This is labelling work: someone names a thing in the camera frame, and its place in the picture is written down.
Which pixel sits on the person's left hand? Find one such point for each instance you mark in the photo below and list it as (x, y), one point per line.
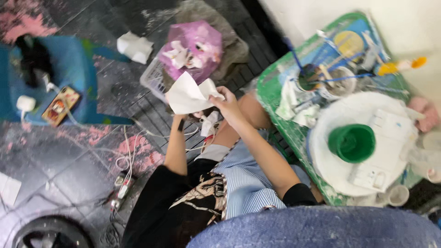
(179, 116)

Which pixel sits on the person's right hand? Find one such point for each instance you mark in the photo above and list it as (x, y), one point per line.
(229, 108)

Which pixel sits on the person's right fingers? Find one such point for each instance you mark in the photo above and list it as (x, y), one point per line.
(220, 97)

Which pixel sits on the person's left fingers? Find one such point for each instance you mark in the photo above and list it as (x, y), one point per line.
(198, 114)

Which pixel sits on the white paper sheet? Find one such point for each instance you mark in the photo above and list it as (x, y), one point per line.
(189, 94)

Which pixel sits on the small white tissue scrap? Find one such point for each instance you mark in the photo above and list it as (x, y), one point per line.
(209, 124)

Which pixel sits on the green paint-stained tray table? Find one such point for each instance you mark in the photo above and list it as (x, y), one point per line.
(272, 89)

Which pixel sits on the white plastic basket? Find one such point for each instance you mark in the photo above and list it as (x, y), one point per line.
(153, 81)

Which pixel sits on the purple plastic trash bag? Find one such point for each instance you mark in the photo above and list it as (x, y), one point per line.
(196, 41)

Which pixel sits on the white tissue wad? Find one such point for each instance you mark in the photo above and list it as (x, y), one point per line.
(287, 103)

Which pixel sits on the blue striped apron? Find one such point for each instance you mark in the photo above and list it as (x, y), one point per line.
(246, 182)

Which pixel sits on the blue paintbrush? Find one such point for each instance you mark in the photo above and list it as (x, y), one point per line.
(294, 57)

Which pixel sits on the dark cup of brushes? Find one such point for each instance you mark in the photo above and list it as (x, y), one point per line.
(308, 80)

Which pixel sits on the crumpled white tissue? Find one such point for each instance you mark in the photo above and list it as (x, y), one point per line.
(135, 47)

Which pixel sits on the white power strip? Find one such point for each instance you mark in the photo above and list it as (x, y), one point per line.
(123, 187)

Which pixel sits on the white cup of brushes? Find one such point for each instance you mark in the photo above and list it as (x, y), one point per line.
(339, 86)

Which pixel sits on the white round turntable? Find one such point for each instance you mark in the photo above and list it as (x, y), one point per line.
(325, 165)

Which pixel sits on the blue plastic stool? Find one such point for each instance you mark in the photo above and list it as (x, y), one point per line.
(75, 69)

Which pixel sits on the phone with colourful case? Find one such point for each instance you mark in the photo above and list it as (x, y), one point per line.
(61, 105)

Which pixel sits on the green plastic cup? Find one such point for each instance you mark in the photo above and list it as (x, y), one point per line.
(351, 143)

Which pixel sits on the yellow round lid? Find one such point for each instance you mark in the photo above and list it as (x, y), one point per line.
(348, 43)

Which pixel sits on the blue fuzzy cushion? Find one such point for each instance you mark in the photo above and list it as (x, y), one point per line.
(310, 229)

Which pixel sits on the white charger plug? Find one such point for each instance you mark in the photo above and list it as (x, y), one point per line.
(26, 103)

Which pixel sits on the black cloth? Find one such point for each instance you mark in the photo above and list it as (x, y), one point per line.
(32, 58)

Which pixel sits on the yellow orange-capped bottle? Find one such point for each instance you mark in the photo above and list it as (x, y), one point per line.
(396, 66)

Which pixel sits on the black round fan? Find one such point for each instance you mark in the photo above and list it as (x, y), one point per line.
(51, 232)

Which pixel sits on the flat white paper piece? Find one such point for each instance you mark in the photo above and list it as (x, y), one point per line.
(9, 188)

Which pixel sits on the small white cup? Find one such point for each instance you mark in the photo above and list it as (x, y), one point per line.
(398, 195)

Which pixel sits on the pink cloth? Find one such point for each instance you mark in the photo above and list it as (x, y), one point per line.
(425, 112)

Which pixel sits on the clear plastic cup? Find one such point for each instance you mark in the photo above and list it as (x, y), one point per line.
(427, 158)

